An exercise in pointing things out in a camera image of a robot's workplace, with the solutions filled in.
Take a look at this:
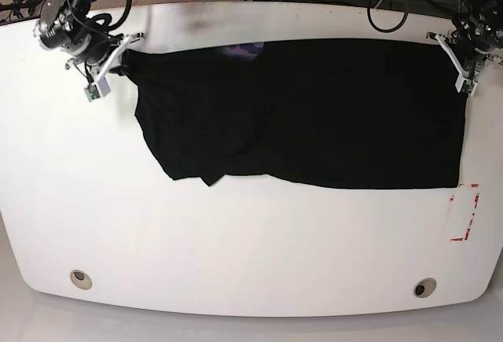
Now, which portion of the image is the silver black gripper image-left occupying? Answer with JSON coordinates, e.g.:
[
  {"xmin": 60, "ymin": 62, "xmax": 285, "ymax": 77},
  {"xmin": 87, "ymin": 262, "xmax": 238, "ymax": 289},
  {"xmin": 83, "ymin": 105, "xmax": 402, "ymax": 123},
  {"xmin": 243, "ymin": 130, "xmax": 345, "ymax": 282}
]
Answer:
[{"xmin": 34, "ymin": 0, "xmax": 122, "ymax": 66}]

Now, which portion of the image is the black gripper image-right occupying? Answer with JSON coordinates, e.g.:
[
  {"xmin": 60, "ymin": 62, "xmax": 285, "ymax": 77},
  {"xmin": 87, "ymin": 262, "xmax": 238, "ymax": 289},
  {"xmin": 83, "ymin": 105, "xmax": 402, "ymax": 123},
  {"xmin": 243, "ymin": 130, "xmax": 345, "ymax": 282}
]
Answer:
[{"xmin": 451, "ymin": 6, "xmax": 502, "ymax": 63}]

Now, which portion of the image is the black printed T-shirt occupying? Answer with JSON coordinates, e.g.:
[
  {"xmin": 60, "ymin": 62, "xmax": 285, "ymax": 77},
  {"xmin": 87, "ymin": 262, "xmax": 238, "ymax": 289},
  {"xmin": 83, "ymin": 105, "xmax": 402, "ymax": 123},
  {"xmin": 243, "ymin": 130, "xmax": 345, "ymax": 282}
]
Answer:
[{"xmin": 126, "ymin": 39, "xmax": 467, "ymax": 189}]

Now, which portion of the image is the black tripod stand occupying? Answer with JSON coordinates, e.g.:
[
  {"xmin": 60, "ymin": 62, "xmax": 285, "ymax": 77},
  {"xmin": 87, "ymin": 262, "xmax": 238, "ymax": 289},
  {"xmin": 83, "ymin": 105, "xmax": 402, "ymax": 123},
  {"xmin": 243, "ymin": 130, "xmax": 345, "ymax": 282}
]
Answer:
[{"xmin": 1, "ymin": 0, "xmax": 45, "ymax": 26}]

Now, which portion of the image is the red tape rectangle marking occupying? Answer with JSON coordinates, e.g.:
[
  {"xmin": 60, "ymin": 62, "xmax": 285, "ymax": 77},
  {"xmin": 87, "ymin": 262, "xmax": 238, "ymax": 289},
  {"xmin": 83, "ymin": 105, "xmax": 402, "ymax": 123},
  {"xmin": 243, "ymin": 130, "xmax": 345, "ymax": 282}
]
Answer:
[{"xmin": 445, "ymin": 183, "xmax": 480, "ymax": 242}]

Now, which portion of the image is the left table cable grommet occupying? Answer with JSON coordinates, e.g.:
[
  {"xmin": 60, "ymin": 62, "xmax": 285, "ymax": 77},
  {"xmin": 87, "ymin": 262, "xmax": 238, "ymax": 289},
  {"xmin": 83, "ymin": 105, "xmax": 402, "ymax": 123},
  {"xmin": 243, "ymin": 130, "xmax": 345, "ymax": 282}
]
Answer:
[{"xmin": 70, "ymin": 270, "xmax": 92, "ymax": 290}]

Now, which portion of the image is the table cable grommet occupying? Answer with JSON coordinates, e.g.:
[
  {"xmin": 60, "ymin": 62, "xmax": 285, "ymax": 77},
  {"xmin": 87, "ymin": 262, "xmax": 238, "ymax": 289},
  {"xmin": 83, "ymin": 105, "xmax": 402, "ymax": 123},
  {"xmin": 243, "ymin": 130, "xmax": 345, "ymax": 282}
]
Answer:
[
  {"xmin": 70, "ymin": 270, "xmax": 92, "ymax": 290},
  {"xmin": 413, "ymin": 278, "xmax": 437, "ymax": 298}
]

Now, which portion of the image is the right table cable grommet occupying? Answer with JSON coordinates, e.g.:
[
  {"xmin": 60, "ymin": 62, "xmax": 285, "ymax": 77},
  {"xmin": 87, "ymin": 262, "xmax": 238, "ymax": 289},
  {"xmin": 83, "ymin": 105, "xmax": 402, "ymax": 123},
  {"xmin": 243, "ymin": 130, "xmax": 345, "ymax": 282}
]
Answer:
[{"xmin": 413, "ymin": 278, "xmax": 437, "ymax": 298}]

